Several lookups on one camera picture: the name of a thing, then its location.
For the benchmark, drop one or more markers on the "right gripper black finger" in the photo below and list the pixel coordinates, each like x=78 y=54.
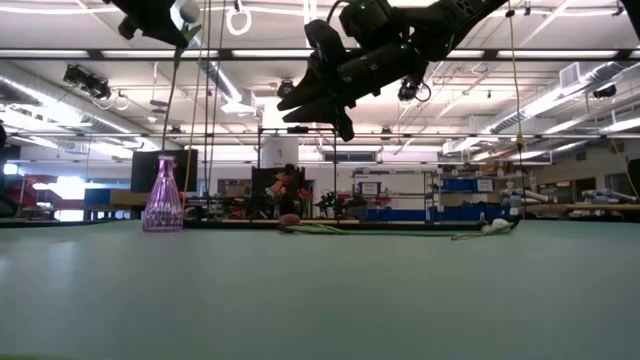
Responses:
x=330 y=111
x=315 y=87

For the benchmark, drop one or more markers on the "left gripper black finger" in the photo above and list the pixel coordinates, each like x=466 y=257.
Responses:
x=175 y=35

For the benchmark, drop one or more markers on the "white artificial tulip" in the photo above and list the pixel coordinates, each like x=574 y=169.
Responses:
x=497 y=225
x=189 y=10

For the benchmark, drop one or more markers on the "dark red artificial tulip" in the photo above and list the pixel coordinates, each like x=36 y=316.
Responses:
x=289 y=220

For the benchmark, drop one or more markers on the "pale blue robot arm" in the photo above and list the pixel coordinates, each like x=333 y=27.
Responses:
x=607 y=195
x=525 y=194

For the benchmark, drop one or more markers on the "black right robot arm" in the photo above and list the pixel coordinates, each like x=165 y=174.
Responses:
x=450 y=20

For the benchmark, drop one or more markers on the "purple ribbed glass vase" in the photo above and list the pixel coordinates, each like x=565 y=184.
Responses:
x=163 y=200

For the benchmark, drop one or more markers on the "round black ceiling device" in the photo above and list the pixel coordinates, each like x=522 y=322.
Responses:
x=286 y=89

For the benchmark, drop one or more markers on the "white cylindrical unit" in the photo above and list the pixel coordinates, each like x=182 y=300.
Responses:
x=280 y=152

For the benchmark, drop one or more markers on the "person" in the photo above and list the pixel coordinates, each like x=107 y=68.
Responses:
x=289 y=169

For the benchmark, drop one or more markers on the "small red flower bunch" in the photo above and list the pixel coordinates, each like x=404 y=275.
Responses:
x=305 y=193

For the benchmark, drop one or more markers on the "white sign board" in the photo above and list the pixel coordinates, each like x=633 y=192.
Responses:
x=369 y=188

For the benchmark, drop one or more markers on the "small pink flower bouquet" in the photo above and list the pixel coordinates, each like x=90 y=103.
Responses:
x=276 y=189

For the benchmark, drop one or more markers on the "metal shelf with blue bins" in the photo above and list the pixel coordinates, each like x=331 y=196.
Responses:
x=455 y=185

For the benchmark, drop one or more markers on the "black monitor screen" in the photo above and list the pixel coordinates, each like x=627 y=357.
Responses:
x=140 y=172

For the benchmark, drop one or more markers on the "cardboard box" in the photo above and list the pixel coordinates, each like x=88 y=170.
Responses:
x=127 y=197

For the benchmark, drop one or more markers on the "black bar with light strips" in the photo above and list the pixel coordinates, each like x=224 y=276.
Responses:
x=550 y=53

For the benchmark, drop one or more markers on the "blue box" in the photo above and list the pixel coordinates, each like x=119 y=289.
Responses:
x=97 y=196

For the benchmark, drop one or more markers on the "black ceiling dome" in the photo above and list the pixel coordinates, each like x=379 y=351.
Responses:
x=605 y=91

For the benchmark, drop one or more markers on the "wooden workbench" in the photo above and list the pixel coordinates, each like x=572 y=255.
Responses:
x=600 y=207

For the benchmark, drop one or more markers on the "black rectangular rig frame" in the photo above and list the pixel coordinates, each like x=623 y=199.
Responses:
x=297 y=130

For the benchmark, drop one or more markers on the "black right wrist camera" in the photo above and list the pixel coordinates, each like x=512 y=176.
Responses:
x=367 y=17

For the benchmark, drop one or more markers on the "black aluminium table frame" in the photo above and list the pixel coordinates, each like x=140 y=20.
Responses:
x=425 y=226

